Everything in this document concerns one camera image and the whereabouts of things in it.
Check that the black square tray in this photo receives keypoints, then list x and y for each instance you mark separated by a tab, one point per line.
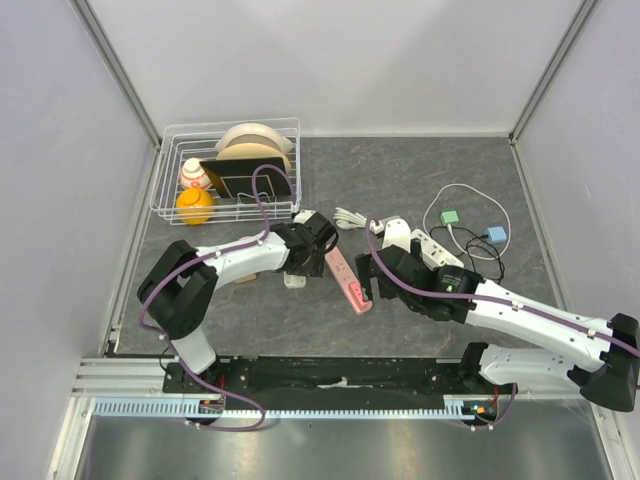
230	178

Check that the blue plug adapter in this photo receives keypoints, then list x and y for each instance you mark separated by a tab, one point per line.
496	235

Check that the white power strip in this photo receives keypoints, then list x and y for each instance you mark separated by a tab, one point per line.
433	254

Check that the green plug adapter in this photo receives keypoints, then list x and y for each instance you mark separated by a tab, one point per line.
449	217

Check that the pink power strip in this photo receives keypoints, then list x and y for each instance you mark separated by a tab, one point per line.
344	275

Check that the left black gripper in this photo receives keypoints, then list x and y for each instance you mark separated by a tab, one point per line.
315	267

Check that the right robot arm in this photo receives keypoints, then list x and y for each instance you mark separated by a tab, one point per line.
597	357

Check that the white wire dish rack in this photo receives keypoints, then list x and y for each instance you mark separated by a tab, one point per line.
184	141

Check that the white square plug adapter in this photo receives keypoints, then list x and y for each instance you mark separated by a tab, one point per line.
294	281

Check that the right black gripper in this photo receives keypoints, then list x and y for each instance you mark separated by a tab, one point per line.
361	261

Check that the wooden cube socket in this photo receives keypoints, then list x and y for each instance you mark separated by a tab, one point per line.
247	278

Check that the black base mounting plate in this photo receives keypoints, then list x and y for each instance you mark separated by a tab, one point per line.
267	376

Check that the yellow round bowl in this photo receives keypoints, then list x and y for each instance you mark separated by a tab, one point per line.
195	206

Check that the white orange patterned cup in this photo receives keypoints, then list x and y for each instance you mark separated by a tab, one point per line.
192	175

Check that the beige round plate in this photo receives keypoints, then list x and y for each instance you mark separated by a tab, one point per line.
253	151

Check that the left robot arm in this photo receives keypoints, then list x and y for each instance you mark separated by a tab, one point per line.
178	290

